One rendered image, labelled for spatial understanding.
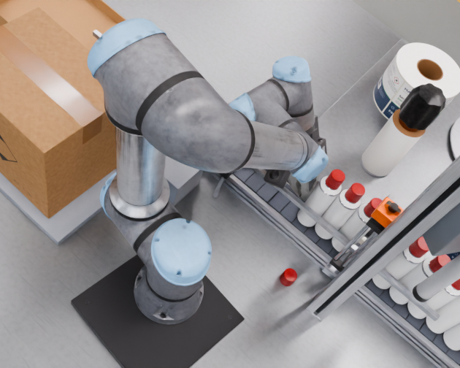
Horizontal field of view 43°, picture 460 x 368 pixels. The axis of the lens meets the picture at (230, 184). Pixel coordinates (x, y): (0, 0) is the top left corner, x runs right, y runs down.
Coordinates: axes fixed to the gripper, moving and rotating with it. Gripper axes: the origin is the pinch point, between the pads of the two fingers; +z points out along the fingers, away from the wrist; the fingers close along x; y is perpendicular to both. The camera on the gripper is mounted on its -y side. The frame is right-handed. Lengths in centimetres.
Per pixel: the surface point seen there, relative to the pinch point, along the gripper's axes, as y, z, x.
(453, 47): 218, 79, 51
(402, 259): -2.0, 5.0, -27.0
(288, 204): 0.2, 4.3, 4.7
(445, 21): 233, 72, 63
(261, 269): -16.4, 10.9, 1.9
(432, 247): -17.1, -19.4, -39.5
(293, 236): -5.1, 8.9, 0.1
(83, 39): 1, -29, 70
